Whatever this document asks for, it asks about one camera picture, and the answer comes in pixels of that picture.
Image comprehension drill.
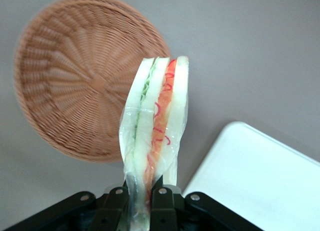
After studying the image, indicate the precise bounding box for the round brown wicker basket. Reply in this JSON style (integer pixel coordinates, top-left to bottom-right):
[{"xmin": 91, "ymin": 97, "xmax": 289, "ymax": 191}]
[{"xmin": 12, "ymin": 0, "xmax": 172, "ymax": 164}]

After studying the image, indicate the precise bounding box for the plastic-wrapped triangle sandwich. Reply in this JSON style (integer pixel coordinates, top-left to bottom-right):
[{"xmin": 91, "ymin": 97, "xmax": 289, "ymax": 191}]
[{"xmin": 118, "ymin": 55, "xmax": 190, "ymax": 231}]

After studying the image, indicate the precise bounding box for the white plastic tray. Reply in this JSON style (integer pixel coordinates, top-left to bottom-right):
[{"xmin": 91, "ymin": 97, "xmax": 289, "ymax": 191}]
[{"xmin": 182, "ymin": 120, "xmax": 320, "ymax": 231}]

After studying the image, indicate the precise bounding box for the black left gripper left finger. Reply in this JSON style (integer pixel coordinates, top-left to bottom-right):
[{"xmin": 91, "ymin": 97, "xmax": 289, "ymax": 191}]
[{"xmin": 4, "ymin": 185, "xmax": 130, "ymax": 231}]

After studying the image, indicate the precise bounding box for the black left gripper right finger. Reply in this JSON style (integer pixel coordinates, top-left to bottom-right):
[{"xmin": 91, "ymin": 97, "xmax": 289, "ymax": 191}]
[{"xmin": 149, "ymin": 175, "xmax": 264, "ymax": 231}]

